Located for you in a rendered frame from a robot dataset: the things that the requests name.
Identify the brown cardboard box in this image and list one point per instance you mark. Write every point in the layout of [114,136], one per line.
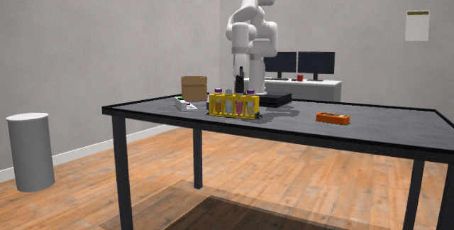
[194,88]

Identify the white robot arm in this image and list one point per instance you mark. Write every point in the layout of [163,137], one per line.
[241,33]

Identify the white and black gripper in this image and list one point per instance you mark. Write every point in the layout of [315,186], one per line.
[239,70]

